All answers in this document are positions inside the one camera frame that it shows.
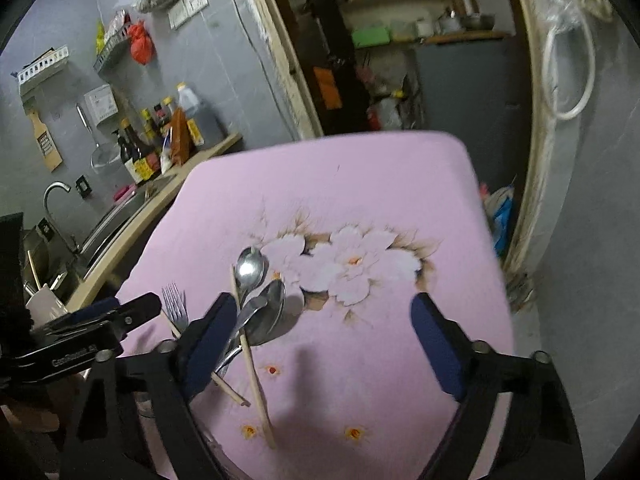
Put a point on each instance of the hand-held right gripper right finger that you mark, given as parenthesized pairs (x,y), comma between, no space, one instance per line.
(440,350)

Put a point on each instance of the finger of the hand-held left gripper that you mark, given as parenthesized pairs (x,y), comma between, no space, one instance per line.
(92,312)
(142,308)

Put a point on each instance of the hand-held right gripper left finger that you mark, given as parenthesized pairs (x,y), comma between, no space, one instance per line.
(212,347)

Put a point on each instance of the steel fork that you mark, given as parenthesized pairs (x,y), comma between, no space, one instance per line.
(175,307)

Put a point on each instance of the wooden chopstick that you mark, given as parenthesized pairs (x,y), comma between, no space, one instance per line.
(32,272)
(232,391)
(256,385)

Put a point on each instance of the white utensil holder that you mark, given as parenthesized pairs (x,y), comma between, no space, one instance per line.
(45,302)

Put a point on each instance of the steel spoon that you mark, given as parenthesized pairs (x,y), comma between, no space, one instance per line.
(270,315)
(250,270)

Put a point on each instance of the person's left hand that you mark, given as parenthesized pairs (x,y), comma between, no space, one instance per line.
(35,412)

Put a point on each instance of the steel sink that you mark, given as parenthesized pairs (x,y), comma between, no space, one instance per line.
(120,212)

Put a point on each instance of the pink soap dish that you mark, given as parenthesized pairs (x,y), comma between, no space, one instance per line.
(124,193)

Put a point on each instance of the steel faucet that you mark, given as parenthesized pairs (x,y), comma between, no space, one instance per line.
(50,195)

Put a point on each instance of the blue plastic bag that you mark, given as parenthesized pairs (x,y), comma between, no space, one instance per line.
(502,220)

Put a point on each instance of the soy sauce bottle yellow label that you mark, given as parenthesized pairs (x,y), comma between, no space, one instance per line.
(141,162)

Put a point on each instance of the steel mesh skimmer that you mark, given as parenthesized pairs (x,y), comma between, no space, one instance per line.
(107,157)

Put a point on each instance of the dark pump bottle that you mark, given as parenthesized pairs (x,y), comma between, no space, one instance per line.
(123,152)

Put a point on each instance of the white blue packet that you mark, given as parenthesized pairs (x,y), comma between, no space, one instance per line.
(166,152)

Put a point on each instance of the pink floral cloth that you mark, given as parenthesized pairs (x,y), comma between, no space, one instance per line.
(375,200)

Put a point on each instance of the wooden grater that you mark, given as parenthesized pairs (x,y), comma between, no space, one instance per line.
(47,152)

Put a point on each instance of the beige kitchen counter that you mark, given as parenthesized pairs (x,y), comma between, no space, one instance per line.
(210,149)

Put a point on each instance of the orange brown packet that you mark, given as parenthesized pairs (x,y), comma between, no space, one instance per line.
(180,137)

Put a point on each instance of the small yellow cap bottle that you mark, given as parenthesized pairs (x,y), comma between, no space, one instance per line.
(147,127)

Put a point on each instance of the red label sauce bottle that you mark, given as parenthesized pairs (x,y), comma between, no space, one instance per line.
(161,116)

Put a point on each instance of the large oil jug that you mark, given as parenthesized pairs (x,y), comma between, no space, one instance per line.
(197,115)

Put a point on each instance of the clear bottle yellow cap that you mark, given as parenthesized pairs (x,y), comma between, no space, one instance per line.
(169,106)

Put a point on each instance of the dark cabinet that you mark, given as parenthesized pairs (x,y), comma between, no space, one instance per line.
(460,110)

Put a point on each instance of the red plastic bag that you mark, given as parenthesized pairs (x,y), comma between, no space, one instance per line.
(141,45)

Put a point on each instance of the yellow green seasoning packet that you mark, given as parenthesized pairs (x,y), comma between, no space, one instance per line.
(100,35)

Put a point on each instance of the orange cloth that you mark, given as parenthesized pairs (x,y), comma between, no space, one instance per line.
(326,87)

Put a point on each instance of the red silver seasoning packets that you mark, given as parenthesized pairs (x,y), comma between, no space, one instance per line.
(117,22)

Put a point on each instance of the wooden board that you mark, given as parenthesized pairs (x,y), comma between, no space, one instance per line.
(465,36)

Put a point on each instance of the green box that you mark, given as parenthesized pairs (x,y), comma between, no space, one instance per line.
(371,36)

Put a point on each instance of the steel pot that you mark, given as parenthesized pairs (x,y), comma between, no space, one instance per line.
(450,22)

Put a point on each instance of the steel bowl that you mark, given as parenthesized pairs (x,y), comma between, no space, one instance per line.
(477,21)

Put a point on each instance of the black wall outlet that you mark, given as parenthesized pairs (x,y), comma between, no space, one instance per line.
(82,186)
(45,229)

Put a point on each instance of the white wall box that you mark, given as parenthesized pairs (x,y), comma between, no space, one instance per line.
(101,102)

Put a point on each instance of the white wall rack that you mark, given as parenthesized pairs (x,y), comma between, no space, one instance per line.
(42,66)

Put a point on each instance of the grey wall shelf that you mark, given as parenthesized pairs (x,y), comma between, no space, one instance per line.
(112,52)

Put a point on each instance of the pale wooden door frame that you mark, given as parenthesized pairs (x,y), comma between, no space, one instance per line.
(290,60)

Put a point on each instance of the white wall switch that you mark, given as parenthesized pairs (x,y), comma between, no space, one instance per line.
(177,16)

